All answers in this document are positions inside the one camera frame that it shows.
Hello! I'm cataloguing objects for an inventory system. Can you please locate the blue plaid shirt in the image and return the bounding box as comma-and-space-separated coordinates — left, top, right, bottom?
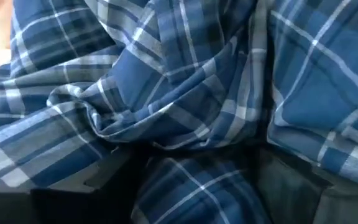
0, 0, 358, 224

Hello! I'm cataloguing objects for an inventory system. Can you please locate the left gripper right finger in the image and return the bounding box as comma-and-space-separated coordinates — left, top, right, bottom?
253, 149, 358, 224

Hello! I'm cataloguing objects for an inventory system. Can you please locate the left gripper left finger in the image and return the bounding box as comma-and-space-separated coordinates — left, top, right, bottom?
0, 147, 142, 224

